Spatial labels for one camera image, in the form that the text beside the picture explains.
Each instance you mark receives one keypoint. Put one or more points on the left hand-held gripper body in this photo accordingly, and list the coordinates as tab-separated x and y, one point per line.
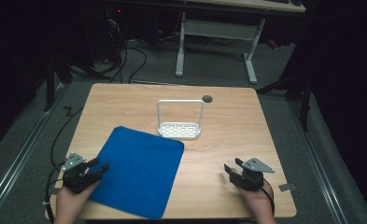
75	177

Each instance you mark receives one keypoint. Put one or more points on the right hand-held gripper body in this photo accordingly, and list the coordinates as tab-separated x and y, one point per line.
252	175

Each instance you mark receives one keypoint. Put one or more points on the blue cloth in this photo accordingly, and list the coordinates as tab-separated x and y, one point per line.
137	171

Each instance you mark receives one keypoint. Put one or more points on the person's left hand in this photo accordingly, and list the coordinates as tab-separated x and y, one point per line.
69	200

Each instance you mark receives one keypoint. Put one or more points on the person's right hand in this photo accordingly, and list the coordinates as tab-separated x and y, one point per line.
258	203

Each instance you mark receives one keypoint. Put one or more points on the grey tape piece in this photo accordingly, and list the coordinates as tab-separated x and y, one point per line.
287	187

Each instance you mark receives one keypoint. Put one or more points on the black stand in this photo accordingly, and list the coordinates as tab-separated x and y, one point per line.
296	90
55	71

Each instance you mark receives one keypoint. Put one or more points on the white desk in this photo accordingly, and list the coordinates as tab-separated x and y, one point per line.
221	29

